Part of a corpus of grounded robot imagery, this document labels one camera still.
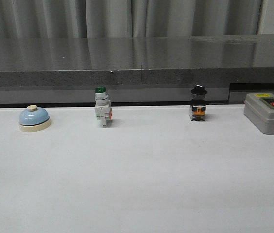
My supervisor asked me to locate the green push button switch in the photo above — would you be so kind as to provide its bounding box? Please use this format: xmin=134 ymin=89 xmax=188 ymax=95
xmin=94 ymin=86 xmax=112 ymax=127

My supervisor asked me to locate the blue and cream desk bell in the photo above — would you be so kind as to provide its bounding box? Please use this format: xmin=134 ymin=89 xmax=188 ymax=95
xmin=18 ymin=105 xmax=51 ymax=132

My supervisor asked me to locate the black selector knob switch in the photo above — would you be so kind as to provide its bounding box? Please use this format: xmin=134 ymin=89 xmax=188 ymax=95
xmin=189 ymin=85 xmax=207 ymax=121

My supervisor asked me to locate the grey stone counter ledge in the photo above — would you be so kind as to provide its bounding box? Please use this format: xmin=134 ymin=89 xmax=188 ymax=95
xmin=0 ymin=35 xmax=274 ymax=106

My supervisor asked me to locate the grey pleated curtain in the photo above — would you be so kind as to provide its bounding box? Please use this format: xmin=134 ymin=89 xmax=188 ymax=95
xmin=0 ymin=0 xmax=263 ymax=38

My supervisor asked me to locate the grey power switch box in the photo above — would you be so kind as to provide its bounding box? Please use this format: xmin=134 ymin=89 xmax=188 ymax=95
xmin=244 ymin=93 xmax=274 ymax=134

